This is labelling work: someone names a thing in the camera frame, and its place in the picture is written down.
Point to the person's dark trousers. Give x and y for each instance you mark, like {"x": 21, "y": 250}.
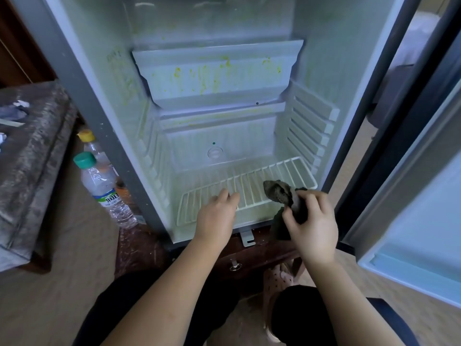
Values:
{"x": 302, "y": 317}

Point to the dark cabinet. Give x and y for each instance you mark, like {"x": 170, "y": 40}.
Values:
{"x": 392, "y": 90}

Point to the paper slip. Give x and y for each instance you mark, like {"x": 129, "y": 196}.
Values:
{"x": 11, "y": 123}

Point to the person's right foot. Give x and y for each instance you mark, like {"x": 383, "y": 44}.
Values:
{"x": 277, "y": 284}

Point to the dark red wooden stand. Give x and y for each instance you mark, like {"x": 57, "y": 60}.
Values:
{"x": 144, "y": 248}

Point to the grey garment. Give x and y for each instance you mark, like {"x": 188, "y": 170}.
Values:
{"x": 13, "y": 110}

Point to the dark grey cloth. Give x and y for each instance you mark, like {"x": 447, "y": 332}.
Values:
{"x": 277, "y": 194}

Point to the orange soda bottle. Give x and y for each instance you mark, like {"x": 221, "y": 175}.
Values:
{"x": 93, "y": 151}

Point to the person's right forearm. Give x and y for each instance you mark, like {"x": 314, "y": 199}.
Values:
{"x": 349, "y": 306}

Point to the grey velvet sofa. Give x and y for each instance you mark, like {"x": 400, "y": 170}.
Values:
{"x": 32, "y": 176}

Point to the grey mini fridge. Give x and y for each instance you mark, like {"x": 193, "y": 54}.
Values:
{"x": 86, "y": 104}

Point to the fridge door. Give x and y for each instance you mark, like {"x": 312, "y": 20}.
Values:
{"x": 410, "y": 205}

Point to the person's left forearm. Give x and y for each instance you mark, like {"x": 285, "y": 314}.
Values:
{"x": 169, "y": 299}

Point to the person's left hand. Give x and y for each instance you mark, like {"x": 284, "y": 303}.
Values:
{"x": 216, "y": 219}

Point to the green cap water bottle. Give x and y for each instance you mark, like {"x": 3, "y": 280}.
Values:
{"x": 104, "y": 191}

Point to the person's right hand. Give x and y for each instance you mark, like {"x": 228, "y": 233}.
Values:
{"x": 313, "y": 227}

